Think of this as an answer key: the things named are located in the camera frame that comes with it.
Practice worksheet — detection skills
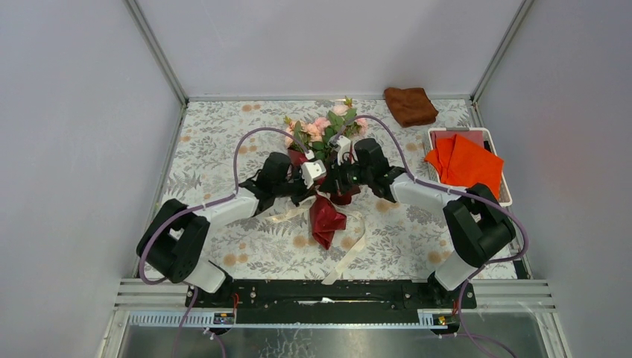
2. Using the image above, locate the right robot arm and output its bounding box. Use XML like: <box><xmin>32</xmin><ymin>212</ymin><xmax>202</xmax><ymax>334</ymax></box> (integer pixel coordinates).
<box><xmin>320</xmin><ymin>136</ymin><xmax>516</xmax><ymax>307</ymax></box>

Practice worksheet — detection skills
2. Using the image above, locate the cream printed ribbon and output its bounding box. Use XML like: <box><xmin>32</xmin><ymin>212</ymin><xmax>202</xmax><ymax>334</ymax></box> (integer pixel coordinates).
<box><xmin>266</xmin><ymin>196</ymin><xmax>367</xmax><ymax>286</ymax></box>

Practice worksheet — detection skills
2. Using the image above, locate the dark red wrapping paper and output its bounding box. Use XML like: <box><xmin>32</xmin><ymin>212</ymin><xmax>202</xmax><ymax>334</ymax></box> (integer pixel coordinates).
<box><xmin>288</xmin><ymin>148</ymin><xmax>362</xmax><ymax>251</ymax></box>

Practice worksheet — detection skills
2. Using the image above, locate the floral tablecloth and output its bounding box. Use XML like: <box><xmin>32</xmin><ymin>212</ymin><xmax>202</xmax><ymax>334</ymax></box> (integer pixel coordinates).
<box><xmin>160</xmin><ymin>100</ymin><xmax>453</xmax><ymax>280</ymax></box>

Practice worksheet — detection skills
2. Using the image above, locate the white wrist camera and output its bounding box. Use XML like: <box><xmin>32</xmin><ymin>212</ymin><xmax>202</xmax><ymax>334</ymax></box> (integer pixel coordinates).
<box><xmin>329</xmin><ymin>135</ymin><xmax>353</xmax><ymax>166</ymax></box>
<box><xmin>300</xmin><ymin>150</ymin><xmax>327</xmax><ymax>189</ymax></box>

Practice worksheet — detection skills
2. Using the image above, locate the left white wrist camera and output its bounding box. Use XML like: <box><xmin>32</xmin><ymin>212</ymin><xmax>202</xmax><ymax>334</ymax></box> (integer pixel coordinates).
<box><xmin>300</xmin><ymin>150</ymin><xmax>327</xmax><ymax>189</ymax></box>

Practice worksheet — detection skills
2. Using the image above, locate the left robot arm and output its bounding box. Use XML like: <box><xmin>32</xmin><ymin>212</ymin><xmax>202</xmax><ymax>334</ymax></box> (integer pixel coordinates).
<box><xmin>136</xmin><ymin>152</ymin><xmax>326</xmax><ymax>307</ymax></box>

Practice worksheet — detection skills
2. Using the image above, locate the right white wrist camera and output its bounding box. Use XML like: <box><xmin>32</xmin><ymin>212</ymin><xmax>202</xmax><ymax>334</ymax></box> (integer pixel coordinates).
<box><xmin>329</xmin><ymin>135</ymin><xmax>353</xmax><ymax>166</ymax></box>

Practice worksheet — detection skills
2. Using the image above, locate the orange cloth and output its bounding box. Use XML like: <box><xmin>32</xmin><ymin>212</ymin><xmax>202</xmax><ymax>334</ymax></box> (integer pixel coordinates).
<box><xmin>425</xmin><ymin>136</ymin><xmax>504</xmax><ymax>199</ymax></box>

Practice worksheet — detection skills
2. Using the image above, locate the white plastic basket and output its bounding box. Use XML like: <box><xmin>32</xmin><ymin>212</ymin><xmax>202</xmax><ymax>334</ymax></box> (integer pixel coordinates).
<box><xmin>425</xmin><ymin>128</ymin><xmax>513</xmax><ymax>207</ymax></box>

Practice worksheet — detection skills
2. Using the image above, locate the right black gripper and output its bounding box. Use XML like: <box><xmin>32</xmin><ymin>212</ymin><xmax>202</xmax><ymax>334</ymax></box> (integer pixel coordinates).
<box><xmin>319</xmin><ymin>154</ymin><xmax>372</xmax><ymax>197</ymax></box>

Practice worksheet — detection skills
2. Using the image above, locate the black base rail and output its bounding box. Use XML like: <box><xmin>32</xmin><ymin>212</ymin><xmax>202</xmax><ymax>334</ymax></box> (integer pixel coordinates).
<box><xmin>185</xmin><ymin>279</ymin><xmax>477</xmax><ymax>324</ymax></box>

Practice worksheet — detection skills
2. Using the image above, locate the pink fake flower bouquet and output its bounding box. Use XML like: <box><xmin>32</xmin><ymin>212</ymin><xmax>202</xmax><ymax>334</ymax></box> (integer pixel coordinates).
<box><xmin>283</xmin><ymin>97</ymin><xmax>358</xmax><ymax>161</ymax></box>

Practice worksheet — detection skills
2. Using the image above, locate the dark red paper in basket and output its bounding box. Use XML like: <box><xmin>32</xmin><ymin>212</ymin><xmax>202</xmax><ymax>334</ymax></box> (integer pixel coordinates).
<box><xmin>429</xmin><ymin>131</ymin><xmax>484</xmax><ymax>148</ymax></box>

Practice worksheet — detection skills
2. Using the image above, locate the brown folded cloth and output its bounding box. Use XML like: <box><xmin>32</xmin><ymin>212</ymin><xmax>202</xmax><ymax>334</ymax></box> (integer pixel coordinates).
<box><xmin>383</xmin><ymin>87</ymin><xmax>439</xmax><ymax>128</ymax></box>

